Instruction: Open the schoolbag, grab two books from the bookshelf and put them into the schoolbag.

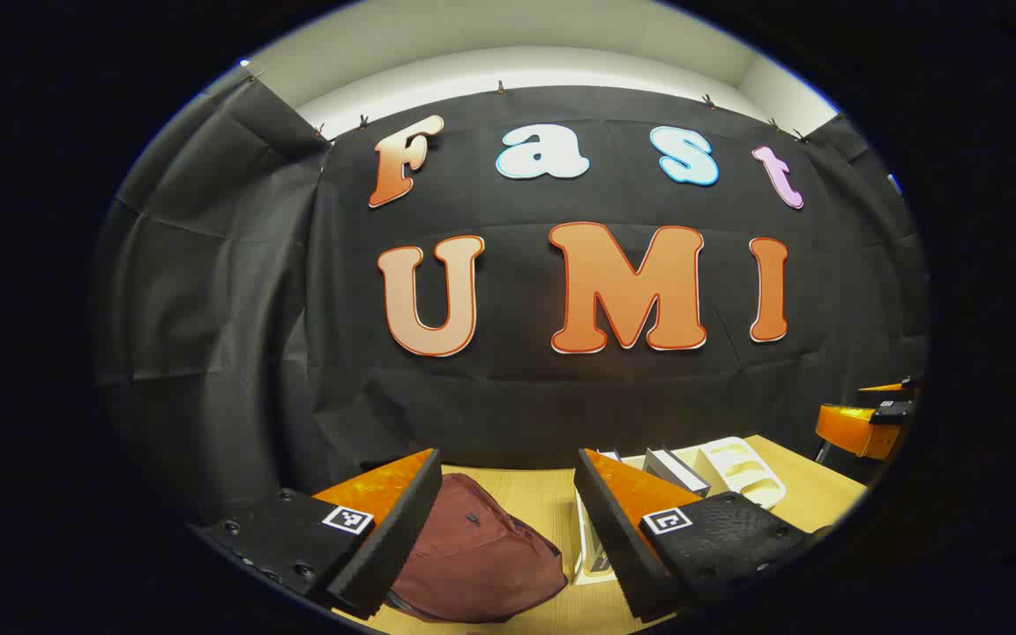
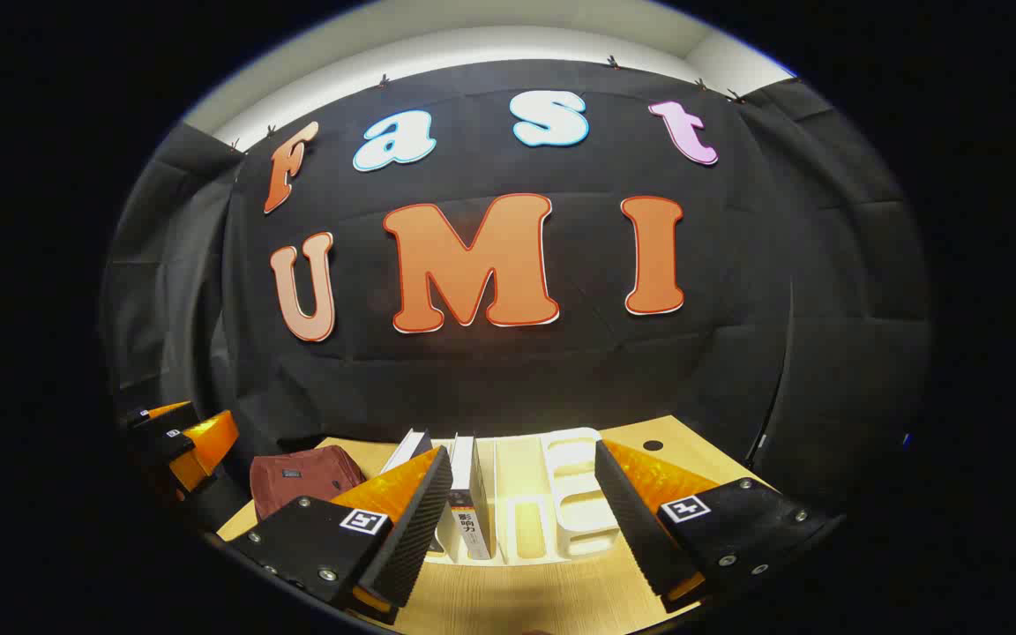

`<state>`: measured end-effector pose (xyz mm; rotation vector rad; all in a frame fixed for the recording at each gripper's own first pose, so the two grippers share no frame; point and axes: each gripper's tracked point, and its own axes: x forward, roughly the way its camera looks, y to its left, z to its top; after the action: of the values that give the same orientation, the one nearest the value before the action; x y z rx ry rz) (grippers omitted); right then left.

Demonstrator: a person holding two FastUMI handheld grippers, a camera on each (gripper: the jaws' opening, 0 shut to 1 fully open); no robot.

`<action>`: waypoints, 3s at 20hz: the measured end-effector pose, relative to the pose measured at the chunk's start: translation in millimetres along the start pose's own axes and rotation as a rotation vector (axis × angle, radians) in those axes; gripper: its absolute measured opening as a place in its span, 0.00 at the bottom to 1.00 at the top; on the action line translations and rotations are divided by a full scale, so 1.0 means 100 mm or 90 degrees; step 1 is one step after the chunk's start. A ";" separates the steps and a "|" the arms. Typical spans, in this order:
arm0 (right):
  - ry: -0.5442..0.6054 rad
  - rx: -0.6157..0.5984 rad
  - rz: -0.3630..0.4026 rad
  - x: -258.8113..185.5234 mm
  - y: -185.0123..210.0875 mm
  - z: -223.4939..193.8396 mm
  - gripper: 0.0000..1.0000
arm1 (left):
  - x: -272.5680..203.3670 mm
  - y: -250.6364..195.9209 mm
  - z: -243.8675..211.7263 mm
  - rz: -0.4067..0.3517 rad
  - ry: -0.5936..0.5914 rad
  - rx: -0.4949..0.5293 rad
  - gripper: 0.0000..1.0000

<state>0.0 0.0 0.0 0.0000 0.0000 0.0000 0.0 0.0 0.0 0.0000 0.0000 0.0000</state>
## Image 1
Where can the maroon schoolbag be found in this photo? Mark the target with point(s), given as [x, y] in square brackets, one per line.
[473, 556]

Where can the portrait cover book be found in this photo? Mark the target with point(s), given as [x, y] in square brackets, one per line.
[676, 469]

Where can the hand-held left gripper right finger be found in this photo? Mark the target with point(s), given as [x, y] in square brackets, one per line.
[614, 538]

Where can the cream plastic bookshelf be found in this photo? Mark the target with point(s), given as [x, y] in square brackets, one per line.
[742, 467]

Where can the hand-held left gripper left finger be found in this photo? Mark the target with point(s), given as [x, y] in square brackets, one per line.
[393, 538]

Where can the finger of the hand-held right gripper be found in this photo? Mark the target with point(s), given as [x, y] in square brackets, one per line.
[892, 386]
[852, 432]

